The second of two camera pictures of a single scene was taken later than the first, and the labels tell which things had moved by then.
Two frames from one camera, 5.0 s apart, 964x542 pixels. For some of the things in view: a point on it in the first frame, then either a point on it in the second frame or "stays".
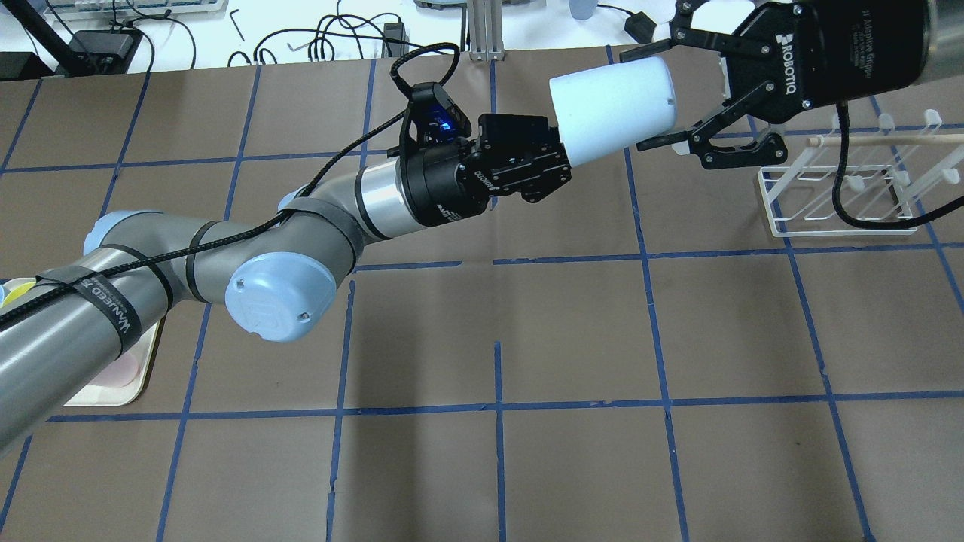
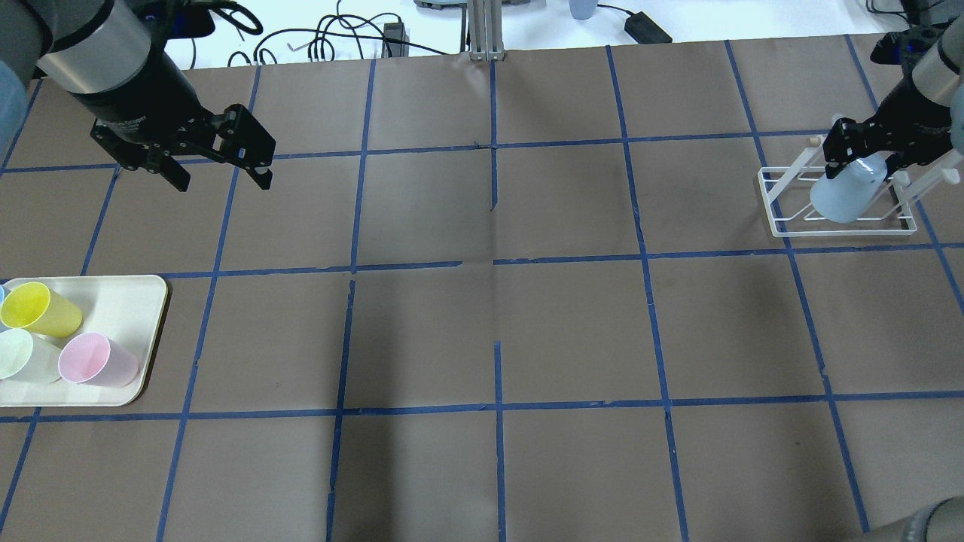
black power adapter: (641, 27) stays
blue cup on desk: (582, 10) stays
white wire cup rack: (858, 181) stays
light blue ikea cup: (607, 109) -> (844, 196)
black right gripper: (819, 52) -> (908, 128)
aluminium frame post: (486, 41) stays
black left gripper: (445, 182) -> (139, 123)
